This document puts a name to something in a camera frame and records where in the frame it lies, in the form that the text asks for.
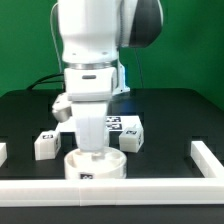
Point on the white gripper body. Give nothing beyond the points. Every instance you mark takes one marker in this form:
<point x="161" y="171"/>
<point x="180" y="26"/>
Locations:
<point x="90" y="91"/>

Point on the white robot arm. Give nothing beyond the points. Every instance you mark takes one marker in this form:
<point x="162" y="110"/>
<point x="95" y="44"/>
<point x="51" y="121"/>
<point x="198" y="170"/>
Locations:
<point x="92" y="32"/>

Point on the white AprilTag base sheet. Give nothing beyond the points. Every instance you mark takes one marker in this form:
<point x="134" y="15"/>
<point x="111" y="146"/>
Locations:
<point x="113" y="123"/>

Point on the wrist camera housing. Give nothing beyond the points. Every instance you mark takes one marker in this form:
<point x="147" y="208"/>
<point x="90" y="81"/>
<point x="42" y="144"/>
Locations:
<point x="61" y="108"/>

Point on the white U-shaped barrier frame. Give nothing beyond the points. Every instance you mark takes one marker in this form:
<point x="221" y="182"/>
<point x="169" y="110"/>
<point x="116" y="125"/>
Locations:
<point x="209" y="189"/>

